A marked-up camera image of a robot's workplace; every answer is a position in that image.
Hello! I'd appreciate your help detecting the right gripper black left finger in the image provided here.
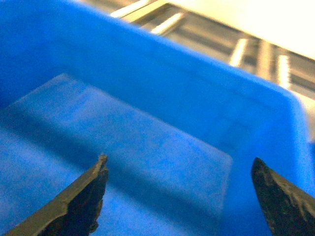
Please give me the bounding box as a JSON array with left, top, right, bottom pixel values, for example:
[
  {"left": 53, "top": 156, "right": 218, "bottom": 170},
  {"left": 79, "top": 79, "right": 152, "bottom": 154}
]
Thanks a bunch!
[{"left": 6, "top": 154, "right": 109, "bottom": 236}]

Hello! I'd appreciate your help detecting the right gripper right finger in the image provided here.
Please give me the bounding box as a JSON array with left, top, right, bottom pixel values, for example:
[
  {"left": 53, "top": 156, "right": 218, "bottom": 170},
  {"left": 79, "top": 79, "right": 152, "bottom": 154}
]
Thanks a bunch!
[{"left": 251, "top": 157, "right": 315, "bottom": 236}]

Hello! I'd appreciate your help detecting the blue storage bin right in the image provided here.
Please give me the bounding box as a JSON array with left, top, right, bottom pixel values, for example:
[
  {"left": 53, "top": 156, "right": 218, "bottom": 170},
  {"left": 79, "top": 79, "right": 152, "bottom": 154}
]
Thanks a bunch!
[{"left": 0, "top": 0, "right": 315, "bottom": 236}]

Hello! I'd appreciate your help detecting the metal shelf rail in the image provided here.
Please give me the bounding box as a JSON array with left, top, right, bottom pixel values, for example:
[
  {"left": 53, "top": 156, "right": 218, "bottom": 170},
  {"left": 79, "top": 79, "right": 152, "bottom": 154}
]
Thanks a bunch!
[{"left": 86, "top": 0, "right": 315, "bottom": 112}]

